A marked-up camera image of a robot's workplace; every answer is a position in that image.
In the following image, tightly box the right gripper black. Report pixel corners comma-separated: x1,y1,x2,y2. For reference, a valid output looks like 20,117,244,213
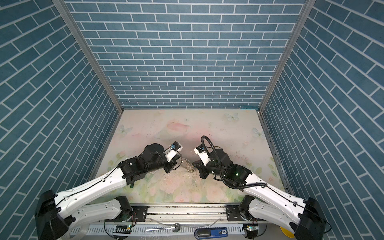
191,157,227,179

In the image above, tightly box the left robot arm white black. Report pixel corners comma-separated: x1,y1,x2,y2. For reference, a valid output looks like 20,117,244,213
35,142,183,240

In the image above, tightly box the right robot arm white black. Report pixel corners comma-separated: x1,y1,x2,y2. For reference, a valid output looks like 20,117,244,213
193,136,332,240

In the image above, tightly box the metal rod tool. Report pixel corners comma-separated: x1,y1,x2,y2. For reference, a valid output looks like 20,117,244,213
145,218,223,233

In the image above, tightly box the blue black device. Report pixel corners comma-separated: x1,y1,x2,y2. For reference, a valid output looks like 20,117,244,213
194,228,229,240

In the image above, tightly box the yellow tape roll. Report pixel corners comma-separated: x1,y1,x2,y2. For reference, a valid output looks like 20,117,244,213
280,227,296,239

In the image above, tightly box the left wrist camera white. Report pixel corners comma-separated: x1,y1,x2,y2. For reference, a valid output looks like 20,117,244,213
165,142,183,162

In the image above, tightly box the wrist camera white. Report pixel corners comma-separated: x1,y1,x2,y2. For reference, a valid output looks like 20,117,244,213
165,142,183,162
194,144,211,166

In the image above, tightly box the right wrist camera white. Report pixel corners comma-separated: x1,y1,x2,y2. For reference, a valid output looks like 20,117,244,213
194,144,211,166

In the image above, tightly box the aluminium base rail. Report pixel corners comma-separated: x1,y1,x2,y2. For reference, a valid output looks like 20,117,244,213
62,203,268,240

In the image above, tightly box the aluminium corner post left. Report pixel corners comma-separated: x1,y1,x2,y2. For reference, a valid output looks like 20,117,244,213
52,0,124,114

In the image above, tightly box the aluminium corner post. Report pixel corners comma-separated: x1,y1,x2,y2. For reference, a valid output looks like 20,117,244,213
52,0,124,114
259,0,316,114

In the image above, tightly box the aluminium corner post right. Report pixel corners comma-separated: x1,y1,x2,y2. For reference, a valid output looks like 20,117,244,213
259,0,316,114

